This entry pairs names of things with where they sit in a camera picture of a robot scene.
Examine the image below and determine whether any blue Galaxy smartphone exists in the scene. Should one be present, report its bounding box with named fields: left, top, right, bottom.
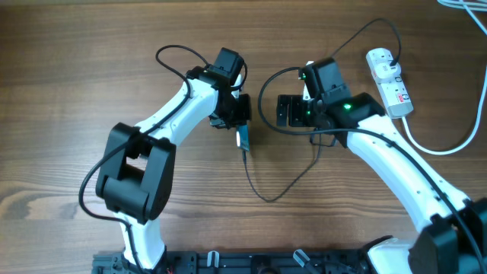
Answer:
left=236, top=124, right=250, bottom=151

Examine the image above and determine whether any black charger cable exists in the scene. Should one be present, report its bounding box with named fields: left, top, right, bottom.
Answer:
left=241, top=17, right=403, bottom=203

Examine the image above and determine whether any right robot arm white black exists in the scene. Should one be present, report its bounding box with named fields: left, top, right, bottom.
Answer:
left=277, top=58, right=486, bottom=273

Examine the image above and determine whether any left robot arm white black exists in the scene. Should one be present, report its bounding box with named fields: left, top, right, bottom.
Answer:
left=95, top=48, right=251, bottom=273

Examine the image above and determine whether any white charger plug adapter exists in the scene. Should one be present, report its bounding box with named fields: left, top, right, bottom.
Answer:
left=372, top=62, right=401, bottom=82

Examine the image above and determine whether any white power strip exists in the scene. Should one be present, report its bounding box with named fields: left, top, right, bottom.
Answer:
left=366, top=48, right=413, bottom=119

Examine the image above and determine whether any white power strip cord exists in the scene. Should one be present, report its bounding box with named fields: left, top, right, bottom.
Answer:
left=400, top=64, right=487, bottom=156

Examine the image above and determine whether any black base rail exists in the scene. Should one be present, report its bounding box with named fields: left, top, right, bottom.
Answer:
left=91, top=249, right=381, bottom=274

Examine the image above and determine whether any white cables top corner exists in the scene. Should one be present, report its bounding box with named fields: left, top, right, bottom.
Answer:
left=436, top=0, right=487, bottom=35

